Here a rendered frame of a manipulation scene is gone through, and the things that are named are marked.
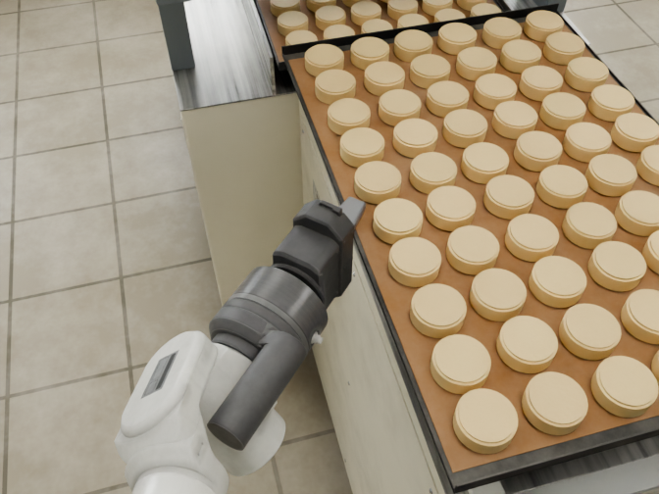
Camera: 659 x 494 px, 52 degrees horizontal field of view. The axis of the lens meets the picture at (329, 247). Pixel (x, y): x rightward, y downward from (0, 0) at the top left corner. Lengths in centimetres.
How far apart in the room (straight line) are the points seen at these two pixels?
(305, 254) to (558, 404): 25
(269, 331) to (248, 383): 6
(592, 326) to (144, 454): 39
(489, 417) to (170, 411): 25
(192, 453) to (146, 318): 140
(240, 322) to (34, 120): 207
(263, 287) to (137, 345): 127
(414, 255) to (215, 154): 60
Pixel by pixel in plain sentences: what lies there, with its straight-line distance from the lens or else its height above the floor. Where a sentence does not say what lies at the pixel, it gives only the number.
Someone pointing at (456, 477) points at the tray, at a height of 100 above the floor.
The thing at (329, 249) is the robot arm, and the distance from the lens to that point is 62.
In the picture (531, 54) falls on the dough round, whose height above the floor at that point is 102.
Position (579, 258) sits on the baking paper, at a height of 100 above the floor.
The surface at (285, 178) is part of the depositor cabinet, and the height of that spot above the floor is 65.
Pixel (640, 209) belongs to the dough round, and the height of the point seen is 102.
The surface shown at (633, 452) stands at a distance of 81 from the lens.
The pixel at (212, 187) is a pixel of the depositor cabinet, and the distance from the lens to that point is 123.
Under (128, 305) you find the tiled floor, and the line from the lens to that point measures 193.
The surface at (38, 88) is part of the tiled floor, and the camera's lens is 273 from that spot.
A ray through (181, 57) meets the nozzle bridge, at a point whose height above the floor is 86.
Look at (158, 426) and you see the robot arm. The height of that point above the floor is 107.
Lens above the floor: 152
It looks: 51 degrees down
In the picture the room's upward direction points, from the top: straight up
